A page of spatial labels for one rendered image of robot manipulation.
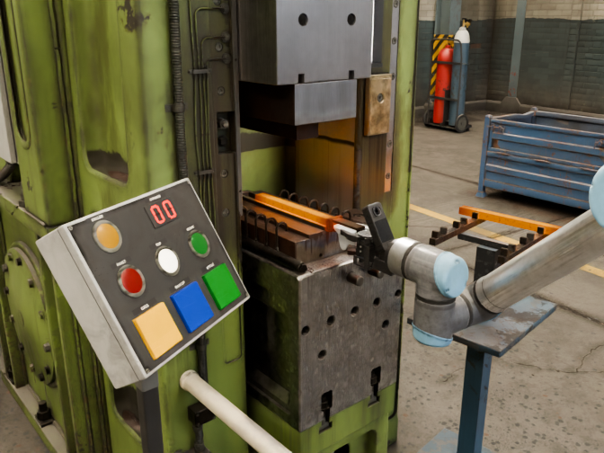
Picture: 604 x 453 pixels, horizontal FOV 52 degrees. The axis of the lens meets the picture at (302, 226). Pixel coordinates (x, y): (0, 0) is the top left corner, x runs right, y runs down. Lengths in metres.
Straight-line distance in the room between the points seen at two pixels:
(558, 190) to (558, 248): 4.03
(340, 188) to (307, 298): 0.48
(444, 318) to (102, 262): 0.74
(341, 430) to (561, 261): 0.85
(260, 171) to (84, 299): 1.08
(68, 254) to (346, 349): 0.89
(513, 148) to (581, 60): 4.77
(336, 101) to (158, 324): 0.74
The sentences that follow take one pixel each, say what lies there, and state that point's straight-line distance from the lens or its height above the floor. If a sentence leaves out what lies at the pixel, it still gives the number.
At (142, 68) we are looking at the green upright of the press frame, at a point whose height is 1.41.
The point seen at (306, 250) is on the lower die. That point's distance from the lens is 1.57.
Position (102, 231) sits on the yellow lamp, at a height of 1.17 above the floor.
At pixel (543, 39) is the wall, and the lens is 10.46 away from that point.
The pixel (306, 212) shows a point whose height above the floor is 1.02.
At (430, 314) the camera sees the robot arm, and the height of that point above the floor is 0.90.
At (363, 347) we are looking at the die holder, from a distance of 1.76.
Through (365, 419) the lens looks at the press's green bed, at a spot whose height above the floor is 0.39.
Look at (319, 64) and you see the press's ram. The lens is 1.49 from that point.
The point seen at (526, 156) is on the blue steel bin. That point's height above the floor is 0.42.
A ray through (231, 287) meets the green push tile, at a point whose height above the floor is 1.00.
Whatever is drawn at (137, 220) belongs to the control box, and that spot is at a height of 1.17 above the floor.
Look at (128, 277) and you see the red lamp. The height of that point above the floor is 1.10.
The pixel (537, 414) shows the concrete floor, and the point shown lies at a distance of 2.76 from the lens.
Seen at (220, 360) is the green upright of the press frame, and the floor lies 0.64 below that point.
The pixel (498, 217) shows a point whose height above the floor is 0.92.
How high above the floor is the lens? 1.51
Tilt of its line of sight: 19 degrees down
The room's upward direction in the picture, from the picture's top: straight up
